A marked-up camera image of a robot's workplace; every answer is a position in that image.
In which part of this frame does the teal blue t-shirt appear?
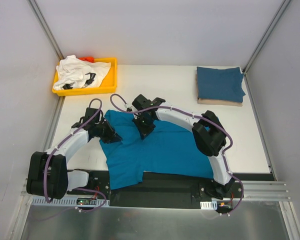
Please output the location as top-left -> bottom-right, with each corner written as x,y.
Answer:
100,110 -> 213,190

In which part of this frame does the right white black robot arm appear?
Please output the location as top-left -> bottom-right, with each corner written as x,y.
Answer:
132,94 -> 235,200

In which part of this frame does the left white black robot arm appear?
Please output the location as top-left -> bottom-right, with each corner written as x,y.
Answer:
26,107 -> 123,202

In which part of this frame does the yellow plastic bin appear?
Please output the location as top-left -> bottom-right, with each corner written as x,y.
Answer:
52,57 -> 118,97

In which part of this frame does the white printed t-shirt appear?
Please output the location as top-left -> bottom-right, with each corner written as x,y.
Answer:
53,55 -> 112,91

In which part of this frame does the orange garment in bin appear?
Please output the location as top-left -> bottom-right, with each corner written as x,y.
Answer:
79,56 -> 95,63

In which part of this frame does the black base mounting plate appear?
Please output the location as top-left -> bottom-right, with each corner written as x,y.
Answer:
65,171 -> 243,209

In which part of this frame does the folded dark blue t-shirt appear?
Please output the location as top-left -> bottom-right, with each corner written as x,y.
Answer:
196,66 -> 246,104

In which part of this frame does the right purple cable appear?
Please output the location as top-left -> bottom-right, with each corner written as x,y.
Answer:
109,93 -> 246,218

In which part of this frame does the purple cable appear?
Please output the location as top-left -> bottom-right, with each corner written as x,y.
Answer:
109,93 -> 246,218
43,98 -> 108,214

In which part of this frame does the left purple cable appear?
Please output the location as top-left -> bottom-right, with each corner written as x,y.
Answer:
43,98 -> 108,214

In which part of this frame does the left slotted cable duct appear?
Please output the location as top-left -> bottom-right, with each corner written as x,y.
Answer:
31,196 -> 110,208

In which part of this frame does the slotted cable duct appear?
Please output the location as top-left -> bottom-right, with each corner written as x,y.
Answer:
200,200 -> 218,211
31,196 -> 110,208

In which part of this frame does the right slotted cable duct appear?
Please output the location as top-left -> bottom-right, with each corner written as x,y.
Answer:
200,200 -> 218,211

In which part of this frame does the aluminium extrusion rail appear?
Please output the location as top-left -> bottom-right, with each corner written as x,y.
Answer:
21,176 -> 291,202

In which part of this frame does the left aluminium frame post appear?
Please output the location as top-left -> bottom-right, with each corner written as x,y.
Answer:
27,0 -> 64,60

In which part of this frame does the aluminium frame post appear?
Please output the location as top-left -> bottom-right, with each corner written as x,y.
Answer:
27,0 -> 64,60
243,0 -> 293,75

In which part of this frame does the right aluminium frame post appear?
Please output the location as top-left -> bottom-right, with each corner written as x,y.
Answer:
243,0 -> 293,75

